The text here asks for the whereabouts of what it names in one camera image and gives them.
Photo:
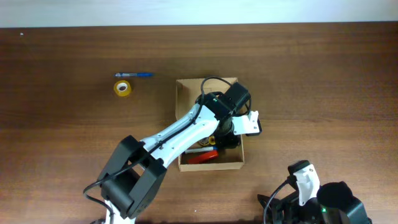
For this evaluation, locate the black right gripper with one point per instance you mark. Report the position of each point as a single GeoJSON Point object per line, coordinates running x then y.
{"type": "Point", "coordinates": [277, 206]}

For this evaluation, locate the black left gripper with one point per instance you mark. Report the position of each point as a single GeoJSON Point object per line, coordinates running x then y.
{"type": "Point", "coordinates": [229, 137]}

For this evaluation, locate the brown cardboard box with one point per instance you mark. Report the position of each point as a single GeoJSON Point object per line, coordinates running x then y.
{"type": "Point", "coordinates": [187, 90]}

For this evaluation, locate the blue whiteboard marker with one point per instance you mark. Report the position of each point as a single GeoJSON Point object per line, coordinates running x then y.
{"type": "Point", "coordinates": [202, 149]}

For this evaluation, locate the yellow adhesive tape roll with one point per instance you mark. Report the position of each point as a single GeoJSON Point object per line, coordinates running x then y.
{"type": "Point", "coordinates": [122, 88]}

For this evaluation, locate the blue ballpoint pen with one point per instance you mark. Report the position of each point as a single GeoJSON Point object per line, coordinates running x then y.
{"type": "Point", "coordinates": [123, 75]}

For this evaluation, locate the black yellow correction tape dispenser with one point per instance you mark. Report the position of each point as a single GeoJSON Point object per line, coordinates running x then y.
{"type": "Point", "coordinates": [209, 141]}

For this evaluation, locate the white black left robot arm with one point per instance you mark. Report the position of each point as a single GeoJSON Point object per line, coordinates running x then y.
{"type": "Point", "coordinates": [132, 177]}

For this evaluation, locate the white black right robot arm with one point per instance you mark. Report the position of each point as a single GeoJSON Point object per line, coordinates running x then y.
{"type": "Point", "coordinates": [338, 205]}

